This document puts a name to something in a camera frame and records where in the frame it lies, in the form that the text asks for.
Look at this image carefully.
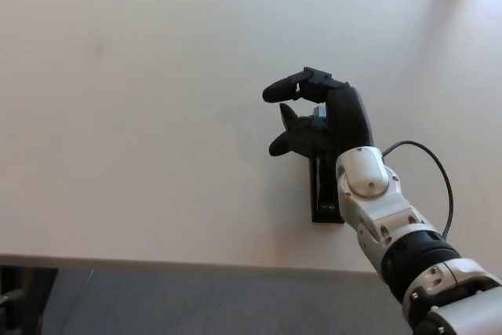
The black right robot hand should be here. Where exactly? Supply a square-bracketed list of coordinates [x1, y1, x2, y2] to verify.
[261, 66, 375, 158]

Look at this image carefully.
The dark table leg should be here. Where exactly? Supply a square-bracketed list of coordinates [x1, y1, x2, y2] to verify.
[0, 265, 60, 335]

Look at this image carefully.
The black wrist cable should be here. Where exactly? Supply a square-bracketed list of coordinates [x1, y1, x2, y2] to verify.
[380, 140, 455, 240]

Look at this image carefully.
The black desk stapler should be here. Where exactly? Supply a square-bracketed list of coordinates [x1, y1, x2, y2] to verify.
[308, 147, 344, 226]

